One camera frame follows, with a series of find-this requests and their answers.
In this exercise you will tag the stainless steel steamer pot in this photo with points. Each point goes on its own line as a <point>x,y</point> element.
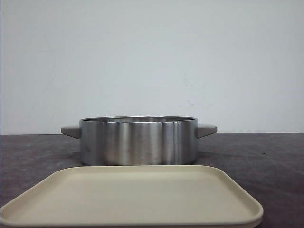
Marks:
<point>139,140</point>

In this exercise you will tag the cream rectangular plastic tray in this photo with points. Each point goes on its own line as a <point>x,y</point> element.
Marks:
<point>134,197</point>

